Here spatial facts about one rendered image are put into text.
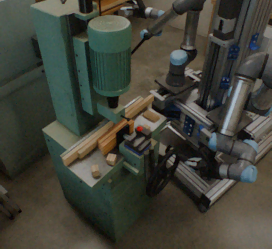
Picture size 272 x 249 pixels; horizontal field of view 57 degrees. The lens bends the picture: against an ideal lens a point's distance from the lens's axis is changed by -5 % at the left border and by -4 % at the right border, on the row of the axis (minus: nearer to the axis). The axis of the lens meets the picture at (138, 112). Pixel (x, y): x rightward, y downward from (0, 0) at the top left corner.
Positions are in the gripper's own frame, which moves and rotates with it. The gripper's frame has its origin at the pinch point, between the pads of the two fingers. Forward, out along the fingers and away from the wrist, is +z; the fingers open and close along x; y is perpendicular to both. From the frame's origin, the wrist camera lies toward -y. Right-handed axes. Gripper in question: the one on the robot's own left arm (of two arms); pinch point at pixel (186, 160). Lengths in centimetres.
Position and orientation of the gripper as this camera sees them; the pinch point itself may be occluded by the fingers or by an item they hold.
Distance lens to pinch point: 136.0
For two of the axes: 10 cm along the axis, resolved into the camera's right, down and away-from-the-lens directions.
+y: 3.7, 8.6, 3.5
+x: 6.3, -5.1, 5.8
